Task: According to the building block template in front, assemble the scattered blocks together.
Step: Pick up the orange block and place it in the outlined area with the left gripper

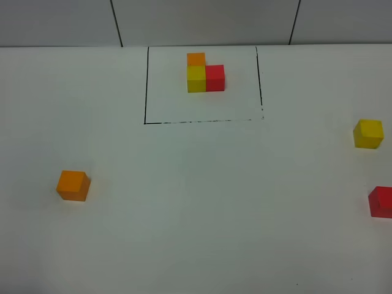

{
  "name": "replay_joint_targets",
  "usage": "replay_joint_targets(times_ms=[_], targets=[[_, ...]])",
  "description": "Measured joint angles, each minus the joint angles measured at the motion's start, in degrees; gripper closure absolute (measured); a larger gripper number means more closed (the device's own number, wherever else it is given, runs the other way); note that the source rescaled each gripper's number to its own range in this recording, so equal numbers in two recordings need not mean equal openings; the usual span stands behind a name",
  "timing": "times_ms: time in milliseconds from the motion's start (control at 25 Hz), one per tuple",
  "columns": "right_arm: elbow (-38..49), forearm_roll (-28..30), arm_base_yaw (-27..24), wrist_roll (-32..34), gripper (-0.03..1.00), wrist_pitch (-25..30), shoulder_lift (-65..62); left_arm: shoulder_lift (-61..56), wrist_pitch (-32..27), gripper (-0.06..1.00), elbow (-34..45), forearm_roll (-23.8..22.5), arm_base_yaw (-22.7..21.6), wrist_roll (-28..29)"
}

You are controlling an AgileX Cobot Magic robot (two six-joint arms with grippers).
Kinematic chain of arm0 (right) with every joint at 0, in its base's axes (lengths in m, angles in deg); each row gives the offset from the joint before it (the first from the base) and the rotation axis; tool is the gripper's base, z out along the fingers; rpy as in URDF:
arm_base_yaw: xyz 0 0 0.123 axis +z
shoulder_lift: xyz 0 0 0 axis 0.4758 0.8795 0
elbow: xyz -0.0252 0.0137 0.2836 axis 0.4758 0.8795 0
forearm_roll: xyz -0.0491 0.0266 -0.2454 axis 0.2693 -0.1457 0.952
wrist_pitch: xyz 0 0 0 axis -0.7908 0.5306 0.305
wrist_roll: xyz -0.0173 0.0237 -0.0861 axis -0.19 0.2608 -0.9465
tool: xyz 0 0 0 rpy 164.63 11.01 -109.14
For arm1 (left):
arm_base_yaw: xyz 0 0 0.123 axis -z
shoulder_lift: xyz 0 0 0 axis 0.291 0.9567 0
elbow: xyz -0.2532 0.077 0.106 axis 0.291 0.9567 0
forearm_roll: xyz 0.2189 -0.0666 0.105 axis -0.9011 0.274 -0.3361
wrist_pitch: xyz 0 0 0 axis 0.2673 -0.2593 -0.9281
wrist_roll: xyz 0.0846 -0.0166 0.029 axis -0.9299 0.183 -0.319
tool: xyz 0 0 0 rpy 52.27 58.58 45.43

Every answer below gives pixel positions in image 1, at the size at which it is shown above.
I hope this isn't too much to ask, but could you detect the yellow template cube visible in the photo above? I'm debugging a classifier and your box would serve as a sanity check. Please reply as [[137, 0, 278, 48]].
[[187, 66, 206, 92]]

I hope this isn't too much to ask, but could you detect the red template cube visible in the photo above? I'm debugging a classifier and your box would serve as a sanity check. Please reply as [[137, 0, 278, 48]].
[[205, 65, 225, 92]]

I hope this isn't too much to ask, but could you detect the orange template cube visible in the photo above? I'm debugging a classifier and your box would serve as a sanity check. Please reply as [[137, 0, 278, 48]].
[[187, 53, 206, 66]]

